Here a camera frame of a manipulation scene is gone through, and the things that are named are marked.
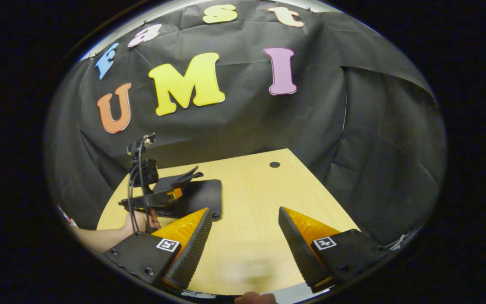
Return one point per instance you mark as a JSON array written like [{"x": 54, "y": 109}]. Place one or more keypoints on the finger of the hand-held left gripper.
[
  {"x": 154, "y": 199},
  {"x": 184, "y": 175}
]

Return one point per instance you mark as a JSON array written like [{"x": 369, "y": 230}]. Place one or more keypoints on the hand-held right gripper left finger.
[{"x": 141, "y": 255}]

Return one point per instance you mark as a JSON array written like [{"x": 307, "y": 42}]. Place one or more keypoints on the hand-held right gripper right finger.
[{"x": 348, "y": 253}]

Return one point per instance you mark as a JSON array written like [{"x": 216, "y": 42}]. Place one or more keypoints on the dark grey jeans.
[{"x": 203, "y": 198}]

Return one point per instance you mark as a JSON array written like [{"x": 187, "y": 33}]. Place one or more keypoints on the black backdrop cloth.
[{"x": 310, "y": 118}]

